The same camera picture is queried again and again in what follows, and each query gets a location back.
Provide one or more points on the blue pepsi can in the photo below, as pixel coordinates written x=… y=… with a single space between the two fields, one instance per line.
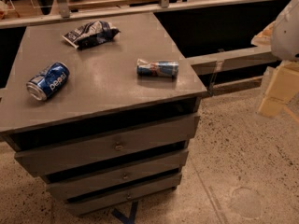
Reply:
x=43 y=85

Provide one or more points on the grey metal railing frame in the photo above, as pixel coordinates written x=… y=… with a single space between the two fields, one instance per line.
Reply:
x=27 y=13

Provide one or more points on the top grey drawer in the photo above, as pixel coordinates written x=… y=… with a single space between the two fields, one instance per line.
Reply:
x=54 y=159

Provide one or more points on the red bull can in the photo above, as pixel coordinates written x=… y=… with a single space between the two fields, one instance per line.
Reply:
x=157 y=69

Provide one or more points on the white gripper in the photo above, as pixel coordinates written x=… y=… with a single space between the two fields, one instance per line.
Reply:
x=286 y=34

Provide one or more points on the grey drawer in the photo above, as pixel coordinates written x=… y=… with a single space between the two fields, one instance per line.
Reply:
x=116 y=176
x=54 y=159
x=104 y=198

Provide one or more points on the bottom grey drawer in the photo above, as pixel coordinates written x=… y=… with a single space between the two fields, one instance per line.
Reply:
x=104 y=198

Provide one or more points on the middle grey drawer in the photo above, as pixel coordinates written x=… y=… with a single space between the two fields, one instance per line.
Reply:
x=116 y=176

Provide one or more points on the crumpled blue chip bag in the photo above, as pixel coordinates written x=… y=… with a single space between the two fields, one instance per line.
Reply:
x=91 y=34

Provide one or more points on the grey drawer cabinet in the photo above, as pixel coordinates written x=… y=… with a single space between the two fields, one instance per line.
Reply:
x=103 y=95

